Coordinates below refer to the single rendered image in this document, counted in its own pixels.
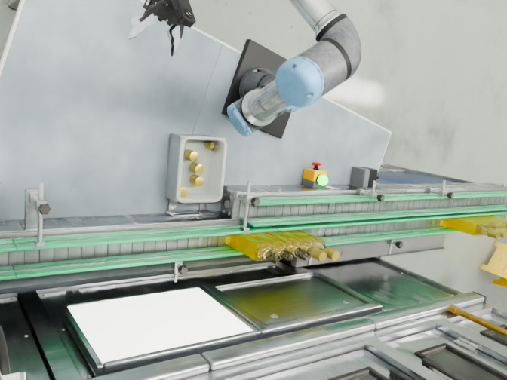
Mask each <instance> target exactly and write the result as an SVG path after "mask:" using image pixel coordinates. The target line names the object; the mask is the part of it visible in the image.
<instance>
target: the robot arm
mask: <svg viewBox="0 0 507 380"><path fill-rule="evenodd" d="M289 1H290V3H291V4H292V5H293V6H294V7H295V8H296V10H297V11H298V12H299V13H300V15H301V16H302V17H303V19H304V20H305V21H306V22H307V23H308V24H309V26H310V27H311V28H312V30H313V31H314V32H315V40H316V41H317V43H316V44H314V45H313V46H311V47H310V48H308V49H306V50H305V51H303V52H302V53H300V54H298V55H296V56H295V57H292V58H290V59H289V60H287V61H286V62H284V63H283V65H281V66H280V67H279V69H278V71H277V73H276V74H273V73H272V72H270V71H269V70H268V69H264V68H253V69H250V70H249V71H247V72H246V73H245V74H244V76H243V77H242V79H241V82H240V86H239V93H240V98H241V99H239V100H237V101H235V102H234V103H232V104H231V105H230V106H228V108H227V113H228V116H229V119H230V121H231V122H232V124H233V126H234V127H235V129H236V130H237V131H238V132H239V133H240V134H241V135H242V136H250V135H252V134H253V133H254V132H256V131H257V130H259V129H260V128H262V127H264V126H266V125H267V124H270V123H271V122H272V121H273V120H274V119H275V118H277V117H278V116H279V115H281V114H283V113H284V112H295V111H296V110H298V109H299V108H302V107H306V106H309V105H311V104H313V103H314V102H316V101H317V100H318V99H319V98H320V97H322V96H324V95H325V94H326V93H328V92H329V91H331V90H333V89H334V88H335V87H337V86H338V85H340V84H342V83H343V82H344V81H346V80H348V79H349V78H351V77H352V76H353V75H354V74H355V72H356V71H357V69H358V67H359V65H360V62H361V41H360V38H359V35H358V32H357V30H356V28H355V26H354V24H353V23H352V21H351V20H350V19H349V18H348V17H347V15H346V14H345V13H341V12H338V11H337V9H336V8H335V7H334V6H333V5H332V4H331V3H330V1H329V0H289ZM146 3H147V0H146V1H145V3H144V5H143V8H145V9H146V10H145V12H144V14H143V16H141V17H138V16H135V17H133V18H132V19H131V23H132V26H133V27H132V28H131V30H130V32H129V35H128V39H131V38H135V37H137V35H138V34H139V33H140V32H142V31H143V30H144V29H145V28H146V27H147V26H151V25H153V24H154V23H155V16H157V17H158V20H159V21H160V22H161V21H163V20H164V21H166V22H167V25H169V26H170V29H169V30H168V31H167V36H168V38H169V39H170V40H171V56H172V57H173V56H174V54H175V53H176V51H177V48H178V47H179V44H180V39H181V38H182V35H183V30H184V26H187V27H189V28H191V27H192V26H193V24H194V23H195V22H196V20H195V16H194V14H193V12H192V8H191V5H190V3H189V0H150V1H149V3H148V5H146Z"/></svg>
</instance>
